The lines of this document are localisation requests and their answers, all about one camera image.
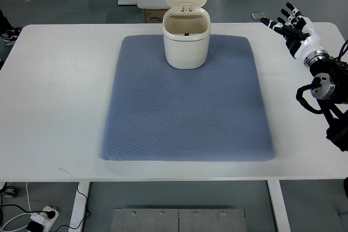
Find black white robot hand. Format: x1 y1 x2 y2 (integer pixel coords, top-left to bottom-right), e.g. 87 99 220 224
260 2 330 67

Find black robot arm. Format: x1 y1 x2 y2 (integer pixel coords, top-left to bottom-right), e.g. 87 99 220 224
296 42 347 152

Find white trash can open lid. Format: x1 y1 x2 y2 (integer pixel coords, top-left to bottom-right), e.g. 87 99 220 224
163 0 211 70

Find grey floor outlet cover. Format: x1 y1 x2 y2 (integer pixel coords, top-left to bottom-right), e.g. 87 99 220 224
251 12 265 21

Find cardboard box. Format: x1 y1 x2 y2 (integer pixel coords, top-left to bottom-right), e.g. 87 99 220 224
144 9 169 23

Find right white table leg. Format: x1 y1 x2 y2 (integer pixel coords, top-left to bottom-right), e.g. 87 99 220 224
267 180 291 232

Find white table leg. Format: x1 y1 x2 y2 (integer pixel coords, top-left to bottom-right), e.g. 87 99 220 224
267 180 291 232
68 181 90 232

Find blue textured mat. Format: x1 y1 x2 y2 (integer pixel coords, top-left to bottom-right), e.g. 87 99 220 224
101 35 275 162

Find metal floor plate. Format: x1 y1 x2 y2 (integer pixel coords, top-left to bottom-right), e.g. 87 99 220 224
111 209 247 231

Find person leg black trousers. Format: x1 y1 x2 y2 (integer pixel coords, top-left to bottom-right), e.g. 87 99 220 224
0 10 14 35

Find left white table leg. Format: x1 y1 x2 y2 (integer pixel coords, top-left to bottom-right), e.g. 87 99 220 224
68 181 90 232

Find white power strip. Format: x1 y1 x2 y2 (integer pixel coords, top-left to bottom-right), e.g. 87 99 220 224
30 206 59 228

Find caster wheel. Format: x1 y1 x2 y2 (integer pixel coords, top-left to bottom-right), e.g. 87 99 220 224
0 182 17 198

